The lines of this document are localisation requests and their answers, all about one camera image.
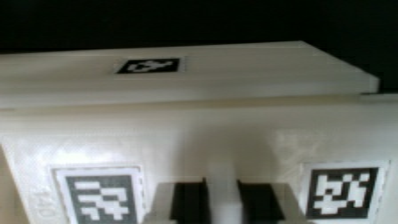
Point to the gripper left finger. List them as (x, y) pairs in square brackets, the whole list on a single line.
[(190, 203)]

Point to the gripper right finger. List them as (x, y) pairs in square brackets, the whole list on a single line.
[(261, 208)]

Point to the white door panel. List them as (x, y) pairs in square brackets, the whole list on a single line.
[(134, 152), (322, 149)]

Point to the white cabinet body box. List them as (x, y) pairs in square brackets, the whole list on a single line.
[(290, 101)]

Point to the small white cabinet top box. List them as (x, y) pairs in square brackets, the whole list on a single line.
[(169, 74)]

